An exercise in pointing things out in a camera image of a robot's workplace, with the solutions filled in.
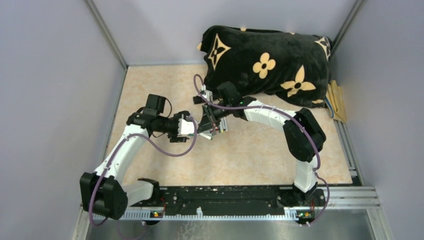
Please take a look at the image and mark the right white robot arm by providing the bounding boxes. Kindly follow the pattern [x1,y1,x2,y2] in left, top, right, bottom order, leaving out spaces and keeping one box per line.
[195,82,327,206]

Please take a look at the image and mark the yellow cloth bundle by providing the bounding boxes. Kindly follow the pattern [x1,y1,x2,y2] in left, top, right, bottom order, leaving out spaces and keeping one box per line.
[324,80,347,123]

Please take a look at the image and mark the yellow capped white marker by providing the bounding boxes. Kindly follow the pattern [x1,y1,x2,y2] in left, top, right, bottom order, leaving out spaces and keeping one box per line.
[220,117,229,133]

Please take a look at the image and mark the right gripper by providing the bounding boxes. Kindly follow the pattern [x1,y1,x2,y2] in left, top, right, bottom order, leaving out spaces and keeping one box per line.
[197,101,232,134]

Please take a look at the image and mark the black floral plush blanket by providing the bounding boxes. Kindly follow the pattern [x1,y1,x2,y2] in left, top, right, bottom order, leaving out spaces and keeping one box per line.
[197,25,333,108]

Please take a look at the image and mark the purple cable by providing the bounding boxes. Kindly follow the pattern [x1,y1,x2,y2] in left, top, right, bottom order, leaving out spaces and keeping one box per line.
[88,115,199,240]
[193,73,331,227]

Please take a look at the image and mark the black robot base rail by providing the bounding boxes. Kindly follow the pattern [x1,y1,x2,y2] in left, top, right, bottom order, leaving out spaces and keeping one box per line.
[134,185,326,217]

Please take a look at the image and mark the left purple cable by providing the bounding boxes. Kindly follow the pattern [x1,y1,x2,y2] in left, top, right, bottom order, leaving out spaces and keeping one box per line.
[88,115,199,240]

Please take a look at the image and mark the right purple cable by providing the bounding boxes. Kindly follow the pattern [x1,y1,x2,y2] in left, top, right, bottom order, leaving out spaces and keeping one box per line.
[193,73,331,227]

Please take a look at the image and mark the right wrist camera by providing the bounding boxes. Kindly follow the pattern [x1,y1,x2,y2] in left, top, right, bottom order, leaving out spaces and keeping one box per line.
[192,85,214,105]

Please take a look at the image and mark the green capped white marker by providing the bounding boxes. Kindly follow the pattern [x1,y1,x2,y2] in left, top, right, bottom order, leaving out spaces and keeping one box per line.
[198,132,213,141]

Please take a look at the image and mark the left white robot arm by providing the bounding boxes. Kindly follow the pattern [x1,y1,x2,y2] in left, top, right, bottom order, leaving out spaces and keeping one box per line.
[79,94,198,223]

